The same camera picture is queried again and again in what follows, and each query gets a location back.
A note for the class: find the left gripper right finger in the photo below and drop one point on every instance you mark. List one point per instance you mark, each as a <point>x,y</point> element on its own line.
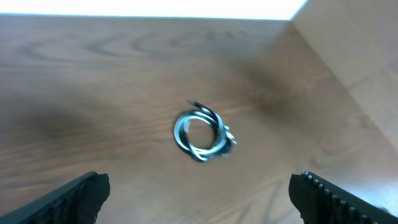
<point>321,202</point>

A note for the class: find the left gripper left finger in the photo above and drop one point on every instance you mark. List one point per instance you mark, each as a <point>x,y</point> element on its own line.
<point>78,201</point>

